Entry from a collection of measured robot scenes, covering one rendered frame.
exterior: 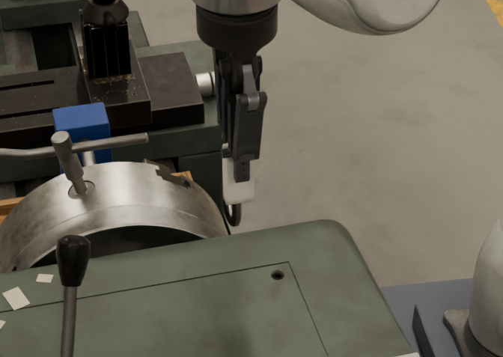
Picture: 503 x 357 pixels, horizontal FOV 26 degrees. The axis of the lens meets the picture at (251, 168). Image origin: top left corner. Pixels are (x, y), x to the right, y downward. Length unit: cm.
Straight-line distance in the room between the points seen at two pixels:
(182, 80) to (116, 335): 95
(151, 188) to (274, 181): 199
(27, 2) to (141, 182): 110
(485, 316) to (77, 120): 67
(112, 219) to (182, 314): 19
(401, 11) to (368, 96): 293
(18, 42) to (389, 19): 165
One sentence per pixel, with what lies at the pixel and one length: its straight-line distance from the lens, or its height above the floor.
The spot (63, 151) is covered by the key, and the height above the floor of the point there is 130.
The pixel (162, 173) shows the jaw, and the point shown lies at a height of 121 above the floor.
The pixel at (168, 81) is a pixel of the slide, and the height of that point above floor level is 97.
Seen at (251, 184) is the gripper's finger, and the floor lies 136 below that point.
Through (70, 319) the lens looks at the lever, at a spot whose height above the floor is 134.
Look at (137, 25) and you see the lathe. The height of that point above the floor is 68.
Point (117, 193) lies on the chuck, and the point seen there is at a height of 124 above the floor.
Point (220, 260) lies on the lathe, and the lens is 119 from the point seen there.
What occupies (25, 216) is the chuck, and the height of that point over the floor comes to 120.
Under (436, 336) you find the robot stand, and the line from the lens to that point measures 176.
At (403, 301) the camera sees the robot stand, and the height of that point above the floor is 75.
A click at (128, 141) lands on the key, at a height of 132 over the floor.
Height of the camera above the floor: 206
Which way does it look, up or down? 38 degrees down
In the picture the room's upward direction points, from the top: straight up
